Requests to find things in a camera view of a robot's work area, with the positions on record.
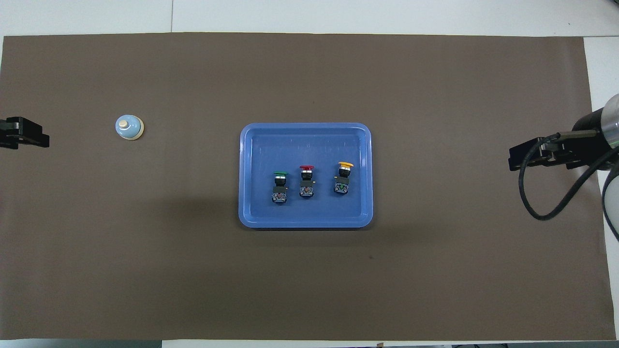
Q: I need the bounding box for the red push button switch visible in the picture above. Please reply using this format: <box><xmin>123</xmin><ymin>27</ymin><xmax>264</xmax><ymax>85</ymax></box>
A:
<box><xmin>298</xmin><ymin>165</ymin><xmax>315</xmax><ymax>198</ymax></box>

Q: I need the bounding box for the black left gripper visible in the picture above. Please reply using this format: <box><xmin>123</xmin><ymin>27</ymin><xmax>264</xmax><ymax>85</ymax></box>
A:
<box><xmin>0</xmin><ymin>116</ymin><xmax>50</xmax><ymax>149</ymax></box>

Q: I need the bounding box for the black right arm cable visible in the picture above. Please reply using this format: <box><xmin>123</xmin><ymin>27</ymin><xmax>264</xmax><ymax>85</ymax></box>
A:
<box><xmin>518</xmin><ymin>130</ymin><xmax>619</xmax><ymax>221</ymax></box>

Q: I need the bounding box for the yellow push button switch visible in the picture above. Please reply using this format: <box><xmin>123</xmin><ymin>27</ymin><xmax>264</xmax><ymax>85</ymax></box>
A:
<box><xmin>333</xmin><ymin>161</ymin><xmax>354</xmax><ymax>196</ymax></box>

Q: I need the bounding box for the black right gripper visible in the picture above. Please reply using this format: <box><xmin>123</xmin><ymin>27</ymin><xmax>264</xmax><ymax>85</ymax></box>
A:
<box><xmin>509</xmin><ymin>107</ymin><xmax>609</xmax><ymax>171</ymax></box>

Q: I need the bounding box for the light blue desk bell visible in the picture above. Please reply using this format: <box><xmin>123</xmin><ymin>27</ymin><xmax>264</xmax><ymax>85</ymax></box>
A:
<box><xmin>115</xmin><ymin>115</ymin><xmax>145</xmax><ymax>141</ymax></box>

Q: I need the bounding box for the blue plastic tray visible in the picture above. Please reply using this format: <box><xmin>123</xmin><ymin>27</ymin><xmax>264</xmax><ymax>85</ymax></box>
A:
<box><xmin>238</xmin><ymin>122</ymin><xmax>374</xmax><ymax>229</ymax></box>

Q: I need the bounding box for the green push button switch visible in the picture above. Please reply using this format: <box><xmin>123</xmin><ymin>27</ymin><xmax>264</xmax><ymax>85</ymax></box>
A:
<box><xmin>271</xmin><ymin>171</ymin><xmax>289</xmax><ymax>204</ymax></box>

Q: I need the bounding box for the brown table mat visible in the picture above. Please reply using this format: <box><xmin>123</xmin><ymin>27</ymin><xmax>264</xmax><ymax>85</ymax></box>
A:
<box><xmin>0</xmin><ymin>32</ymin><xmax>616</xmax><ymax>341</ymax></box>

